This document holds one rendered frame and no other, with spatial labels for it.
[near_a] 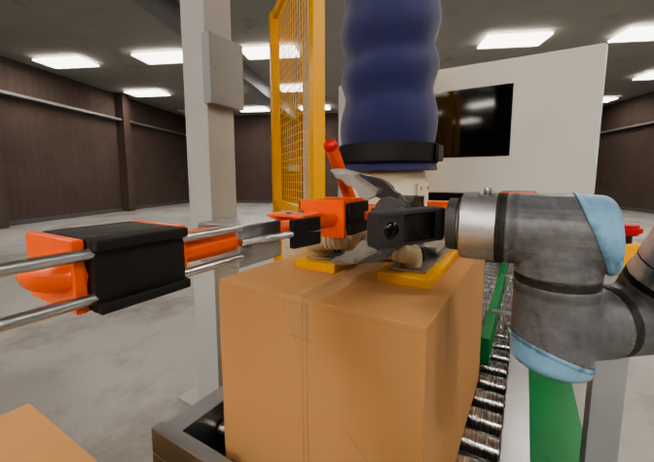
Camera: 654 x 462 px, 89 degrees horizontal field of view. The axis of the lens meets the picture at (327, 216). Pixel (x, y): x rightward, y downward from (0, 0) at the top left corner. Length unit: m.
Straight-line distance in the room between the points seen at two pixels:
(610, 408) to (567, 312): 0.63
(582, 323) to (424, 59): 0.52
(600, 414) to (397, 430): 0.63
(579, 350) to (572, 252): 0.11
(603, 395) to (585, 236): 0.67
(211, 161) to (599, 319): 1.48
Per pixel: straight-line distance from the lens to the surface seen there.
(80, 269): 0.27
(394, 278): 0.63
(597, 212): 0.45
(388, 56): 0.72
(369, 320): 0.50
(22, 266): 0.25
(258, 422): 0.74
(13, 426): 1.22
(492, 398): 1.13
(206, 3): 1.81
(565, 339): 0.48
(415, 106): 0.71
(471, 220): 0.45
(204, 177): 1.66
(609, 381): 1.05
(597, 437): 1.12
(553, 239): 0.44
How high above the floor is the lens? 1.14
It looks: 7 degrees down
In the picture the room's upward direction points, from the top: straight up
